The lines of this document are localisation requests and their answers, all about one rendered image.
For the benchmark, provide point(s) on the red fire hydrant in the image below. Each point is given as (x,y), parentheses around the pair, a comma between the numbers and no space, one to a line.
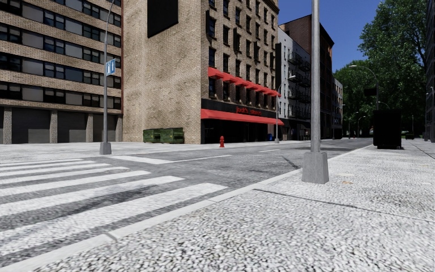
(222,141)

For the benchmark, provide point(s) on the red brick building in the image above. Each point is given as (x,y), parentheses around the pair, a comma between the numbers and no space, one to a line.
(325,68)

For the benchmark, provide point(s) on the tan brick building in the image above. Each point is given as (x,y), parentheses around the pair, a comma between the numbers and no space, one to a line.
(176,78)

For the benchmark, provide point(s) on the brown banded office building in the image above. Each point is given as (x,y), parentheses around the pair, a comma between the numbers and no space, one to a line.
(51,68)

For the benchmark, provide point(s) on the green dumpster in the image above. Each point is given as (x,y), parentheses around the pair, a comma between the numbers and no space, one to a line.
(163,135)

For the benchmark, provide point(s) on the pale concrete building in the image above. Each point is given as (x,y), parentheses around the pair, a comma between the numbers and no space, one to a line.
(337,105)

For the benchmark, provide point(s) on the grey pole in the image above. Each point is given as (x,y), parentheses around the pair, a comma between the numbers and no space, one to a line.
(315,102)

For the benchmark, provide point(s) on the grey street lamp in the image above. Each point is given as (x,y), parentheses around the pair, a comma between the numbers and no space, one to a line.
(105,102)
(373,81)
(277,115)
(358,125)

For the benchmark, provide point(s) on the dark building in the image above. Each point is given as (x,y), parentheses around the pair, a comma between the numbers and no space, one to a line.
(430,68)

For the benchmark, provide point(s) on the black bus shelter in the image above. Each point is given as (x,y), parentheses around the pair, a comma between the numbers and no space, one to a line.
(386,128)

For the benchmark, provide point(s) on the white building with fire stairs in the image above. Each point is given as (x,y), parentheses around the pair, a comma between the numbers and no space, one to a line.
(294,85)

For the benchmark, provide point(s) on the trees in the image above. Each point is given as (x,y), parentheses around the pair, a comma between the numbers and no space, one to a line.
(390,68)

